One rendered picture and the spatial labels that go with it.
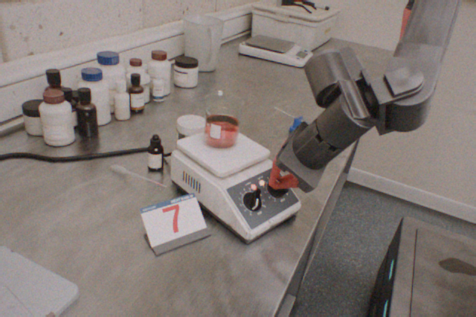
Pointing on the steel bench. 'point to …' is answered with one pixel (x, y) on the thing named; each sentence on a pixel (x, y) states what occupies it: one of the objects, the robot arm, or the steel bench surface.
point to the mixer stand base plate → (31, 288)
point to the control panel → (236, 193)
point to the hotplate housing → (210, 189)
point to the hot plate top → (248, 156)
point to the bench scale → (275, 50)
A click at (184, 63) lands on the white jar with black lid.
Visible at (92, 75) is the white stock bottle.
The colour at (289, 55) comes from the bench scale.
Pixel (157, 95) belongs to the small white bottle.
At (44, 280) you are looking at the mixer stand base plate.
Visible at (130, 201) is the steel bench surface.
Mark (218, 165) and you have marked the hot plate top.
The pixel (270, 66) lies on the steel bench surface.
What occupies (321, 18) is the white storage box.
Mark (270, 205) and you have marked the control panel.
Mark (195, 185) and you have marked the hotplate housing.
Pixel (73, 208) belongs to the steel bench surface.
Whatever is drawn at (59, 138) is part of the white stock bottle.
